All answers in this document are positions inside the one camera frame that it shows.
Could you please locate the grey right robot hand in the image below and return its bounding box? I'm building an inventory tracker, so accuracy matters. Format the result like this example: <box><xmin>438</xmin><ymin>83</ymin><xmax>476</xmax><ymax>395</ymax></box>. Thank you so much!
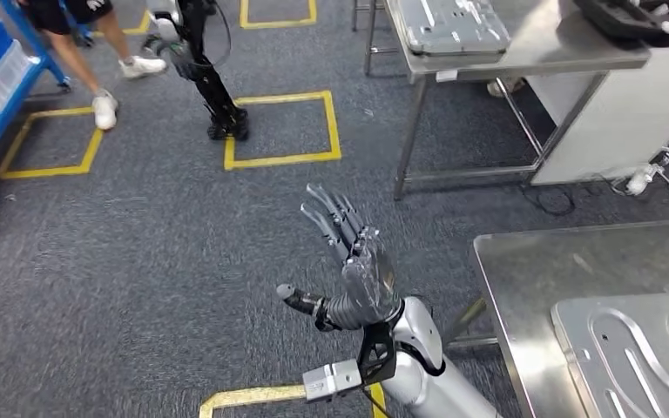
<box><xmin>275</xmin><ymin>183</ymin><xmax>403</xmax><ymax>334</ymax></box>

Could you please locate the stainless steel workbench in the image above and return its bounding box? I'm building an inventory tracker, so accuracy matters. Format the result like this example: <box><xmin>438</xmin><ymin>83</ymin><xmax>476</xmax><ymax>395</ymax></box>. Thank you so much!
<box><xmin>443</xmin><ymin>219</ymin><xmax>669</xmax><ymax>418</ymax></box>

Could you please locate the blue wheeled shelf cart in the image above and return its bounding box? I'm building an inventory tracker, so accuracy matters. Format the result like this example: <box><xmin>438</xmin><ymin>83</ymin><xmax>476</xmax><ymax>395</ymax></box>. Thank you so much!
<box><xmin>0</xmin><ymin>0</ymin><xmax>74</xmax><ymax>242</ymax></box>

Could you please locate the pale shoe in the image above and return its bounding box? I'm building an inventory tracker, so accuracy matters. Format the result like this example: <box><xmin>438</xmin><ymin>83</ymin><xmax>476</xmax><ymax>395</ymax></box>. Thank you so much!
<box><xmin>486</xmin><ymin>77</ymin><xmax>527</xmax><ymax>99</ymax></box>

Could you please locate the stamped sheet metal panel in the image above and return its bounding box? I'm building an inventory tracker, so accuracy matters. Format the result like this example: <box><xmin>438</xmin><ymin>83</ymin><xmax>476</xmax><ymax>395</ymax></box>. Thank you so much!
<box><xmin>550</xmin><ymin>291</ymin><xmax>669</xmax><ymax>418</ymax></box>
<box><xmin>394</xmin><ymin>0</ymin><xmax>512</xmax><ymax>59</ymax></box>

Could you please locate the white power strip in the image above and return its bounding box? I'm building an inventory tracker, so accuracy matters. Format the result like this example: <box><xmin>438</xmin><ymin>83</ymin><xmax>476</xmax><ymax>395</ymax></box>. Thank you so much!
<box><xmin>625</xmin><ymin>164</ymin><xmax>660</xmax><ymax>198</ymax></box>

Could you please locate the white panel steel-framed table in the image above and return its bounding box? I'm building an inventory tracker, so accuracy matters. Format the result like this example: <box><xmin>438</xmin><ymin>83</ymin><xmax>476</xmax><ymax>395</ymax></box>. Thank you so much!
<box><xmin>350</xmin><ymin>0</ymin><xmax>669</xmax><ymax>202</ymax></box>

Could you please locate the person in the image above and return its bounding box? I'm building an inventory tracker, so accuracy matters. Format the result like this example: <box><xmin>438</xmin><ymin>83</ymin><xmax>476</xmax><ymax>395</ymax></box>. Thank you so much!
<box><xmin>16</xmin><ymin>0</ymin><xmax>169</xmax><ymax>132</ymax></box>

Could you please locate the black plastic tray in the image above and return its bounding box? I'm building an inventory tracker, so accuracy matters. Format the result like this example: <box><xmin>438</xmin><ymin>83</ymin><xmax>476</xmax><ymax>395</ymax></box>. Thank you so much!
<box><xmin>573</xmin><ymin>0</ymin><xmax>669</xmax><ymax>49</ymax></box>

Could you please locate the white plastic bin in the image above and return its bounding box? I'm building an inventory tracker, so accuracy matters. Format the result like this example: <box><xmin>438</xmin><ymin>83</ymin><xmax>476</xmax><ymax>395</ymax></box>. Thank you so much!
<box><xmin>0</xmin><ymin>41</ymin><xmax>34</xmax><ymax>115</ymax></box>

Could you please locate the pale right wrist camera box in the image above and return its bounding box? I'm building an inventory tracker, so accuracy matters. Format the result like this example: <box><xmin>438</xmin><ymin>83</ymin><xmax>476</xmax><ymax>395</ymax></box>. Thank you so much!
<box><xmin>301</xmin><ymin>321</ymin><xmax>397</xmax><ymax>404</ymax></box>

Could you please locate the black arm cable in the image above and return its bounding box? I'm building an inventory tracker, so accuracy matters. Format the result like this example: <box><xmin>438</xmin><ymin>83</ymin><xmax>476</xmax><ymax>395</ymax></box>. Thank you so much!
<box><xmin>360</xmin><ymin>386</ymin><xmax>394</xmax><ymax>418</ymax></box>

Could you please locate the black floor cable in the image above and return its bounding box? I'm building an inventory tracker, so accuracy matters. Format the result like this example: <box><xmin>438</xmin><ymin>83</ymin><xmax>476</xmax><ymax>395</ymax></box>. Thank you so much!
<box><xmin>520</xmin><ymin>183</ymin><xmax>577</xmax><ymax>219</ymax></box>

